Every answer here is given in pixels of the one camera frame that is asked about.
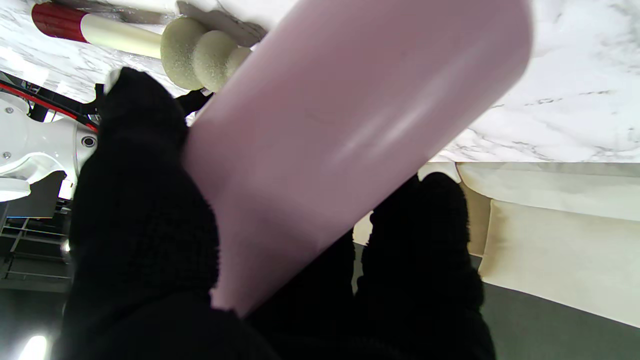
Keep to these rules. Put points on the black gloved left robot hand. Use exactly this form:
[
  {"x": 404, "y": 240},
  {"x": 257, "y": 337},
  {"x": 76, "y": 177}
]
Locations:
[{"x": 145, "y": 225}]

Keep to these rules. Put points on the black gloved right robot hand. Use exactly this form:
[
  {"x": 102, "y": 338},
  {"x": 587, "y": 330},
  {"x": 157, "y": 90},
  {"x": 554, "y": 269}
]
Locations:
[{"x": 195, "y": 102}]

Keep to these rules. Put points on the pink thermos body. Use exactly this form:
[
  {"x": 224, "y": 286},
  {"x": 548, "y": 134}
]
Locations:
[{"x": 350, "y": 125}]

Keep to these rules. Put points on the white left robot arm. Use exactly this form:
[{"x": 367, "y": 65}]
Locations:
[{"x": 30, "y": 145}]

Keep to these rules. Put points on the cream sofa seat cushion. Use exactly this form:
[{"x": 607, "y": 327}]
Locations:
[
  {"x": 550, "y": 187},
  {"x": 440, "y": 171}
]

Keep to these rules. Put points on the cream fabric sofa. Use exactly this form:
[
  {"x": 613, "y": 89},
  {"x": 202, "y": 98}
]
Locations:
[{"x": 550, "y": 240}]

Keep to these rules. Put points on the dark metal shelf frame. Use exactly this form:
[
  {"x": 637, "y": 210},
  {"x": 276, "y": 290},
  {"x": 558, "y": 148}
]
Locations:
[{"x": 30, "y": 245}]

